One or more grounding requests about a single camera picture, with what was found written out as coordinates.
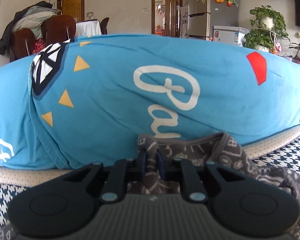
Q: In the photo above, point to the houndstooth sofa seat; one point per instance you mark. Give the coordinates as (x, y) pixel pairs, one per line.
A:
(5, 200)

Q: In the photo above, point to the dining table white tablecloth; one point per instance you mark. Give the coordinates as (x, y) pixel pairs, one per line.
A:
(88, 28)

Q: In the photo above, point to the dark wooden dining chair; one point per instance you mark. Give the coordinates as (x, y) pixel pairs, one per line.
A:
(21, 42)
(105, 26)
(57, 28)

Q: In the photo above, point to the small white freezer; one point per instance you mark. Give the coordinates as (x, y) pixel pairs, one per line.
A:
(227, 36)

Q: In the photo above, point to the wooden door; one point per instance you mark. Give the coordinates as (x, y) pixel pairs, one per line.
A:
(71, 7)
(171, 12)

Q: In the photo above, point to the pile of coats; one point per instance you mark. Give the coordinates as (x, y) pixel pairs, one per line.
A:
(30, 15)

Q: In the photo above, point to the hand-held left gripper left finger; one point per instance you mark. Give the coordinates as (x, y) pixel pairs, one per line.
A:
(140, 166)

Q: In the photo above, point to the grey doodle-print fleece jacket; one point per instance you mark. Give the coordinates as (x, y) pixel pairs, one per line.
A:
(227, 155)

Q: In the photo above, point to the red floral cushion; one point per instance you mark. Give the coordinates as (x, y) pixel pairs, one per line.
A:
(39, 46)

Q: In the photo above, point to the silver refrigerator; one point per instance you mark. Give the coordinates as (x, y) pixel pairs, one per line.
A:
(220, 17)

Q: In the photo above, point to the pink toy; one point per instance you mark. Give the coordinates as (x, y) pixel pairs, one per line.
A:
(277, 47)

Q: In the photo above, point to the potted pothos plant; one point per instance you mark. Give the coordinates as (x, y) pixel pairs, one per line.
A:
(265, 30)

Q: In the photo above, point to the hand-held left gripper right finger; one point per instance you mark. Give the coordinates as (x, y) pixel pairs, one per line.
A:
(163, 167)

